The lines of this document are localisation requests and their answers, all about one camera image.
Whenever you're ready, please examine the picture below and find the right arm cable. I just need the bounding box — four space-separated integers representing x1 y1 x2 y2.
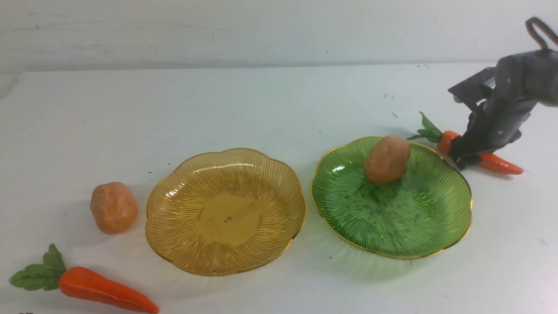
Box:
525 17 558 52

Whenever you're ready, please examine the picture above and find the toy carrot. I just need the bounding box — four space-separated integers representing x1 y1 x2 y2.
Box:
407 111 524 175
9 244 160 314

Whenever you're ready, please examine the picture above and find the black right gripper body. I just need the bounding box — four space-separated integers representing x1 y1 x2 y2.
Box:
448 49 558 149

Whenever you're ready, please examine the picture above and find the toy potato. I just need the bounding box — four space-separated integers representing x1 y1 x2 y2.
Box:
90 181 138 235
364 135 411 184

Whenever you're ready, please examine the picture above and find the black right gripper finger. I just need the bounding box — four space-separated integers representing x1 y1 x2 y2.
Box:
449 129 502 170

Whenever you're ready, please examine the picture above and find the green ribbed plastic plate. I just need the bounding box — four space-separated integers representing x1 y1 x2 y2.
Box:
310 137 473 260

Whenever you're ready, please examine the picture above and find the amber ribbed plastic plate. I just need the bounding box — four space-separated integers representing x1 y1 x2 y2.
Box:
145 148 308 276

